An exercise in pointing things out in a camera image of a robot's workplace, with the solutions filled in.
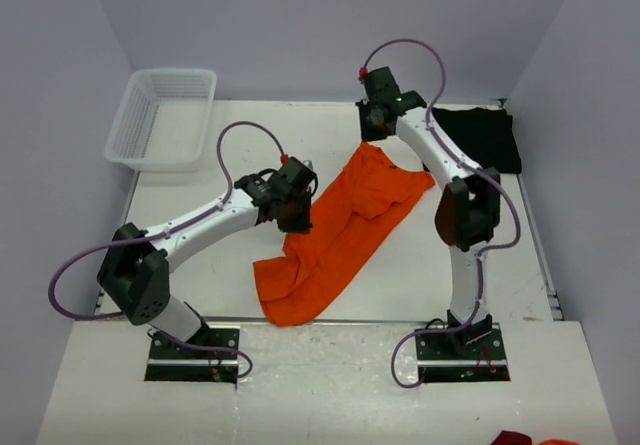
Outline orange t shirt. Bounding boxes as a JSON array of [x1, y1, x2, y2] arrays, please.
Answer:
[[253, 143, 435, 327]]

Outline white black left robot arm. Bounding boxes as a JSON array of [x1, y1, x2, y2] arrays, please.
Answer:
[[97, 157, 318, 358]]

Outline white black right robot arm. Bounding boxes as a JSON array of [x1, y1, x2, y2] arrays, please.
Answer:
[[356, 67, 500, 358]]

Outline folded black t shirt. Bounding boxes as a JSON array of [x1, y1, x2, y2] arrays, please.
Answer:
[[427, 107, 522, 175]]

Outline white plastic mesh basket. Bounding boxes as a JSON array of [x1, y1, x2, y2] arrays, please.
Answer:
[[104, 68, 217, 173]]

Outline dark red cloth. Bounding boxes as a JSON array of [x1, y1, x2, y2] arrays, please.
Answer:
[[491, 430, 533, 445]]

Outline orange cloth at edge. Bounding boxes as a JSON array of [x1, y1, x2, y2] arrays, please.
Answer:
[[538, 438, 581, 445]]

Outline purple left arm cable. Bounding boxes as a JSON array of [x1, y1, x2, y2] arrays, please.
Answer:
[[48, 121, 291, 322]]

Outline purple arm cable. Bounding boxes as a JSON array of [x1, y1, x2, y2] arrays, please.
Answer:
[[358, 38, 522, 336], [48, 121, 291, 322]]

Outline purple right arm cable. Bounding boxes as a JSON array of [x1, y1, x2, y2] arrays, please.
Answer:
[[358, 38, 522, 336]]

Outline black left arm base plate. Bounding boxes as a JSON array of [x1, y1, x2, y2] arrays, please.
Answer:
[[144, 326, 240, 384]]

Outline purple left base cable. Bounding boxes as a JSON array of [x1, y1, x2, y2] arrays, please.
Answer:
[[154, 332, 254, 380]]

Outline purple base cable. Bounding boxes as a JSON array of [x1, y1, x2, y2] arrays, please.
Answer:
[[390, 327, 451, 390], [154, 332, 254, 380]]

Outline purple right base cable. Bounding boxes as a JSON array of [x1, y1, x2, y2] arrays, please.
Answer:
[[390, 327, 451, 390]]

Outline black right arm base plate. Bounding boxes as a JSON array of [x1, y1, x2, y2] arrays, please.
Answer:
[[414, 324, 511, 384]]

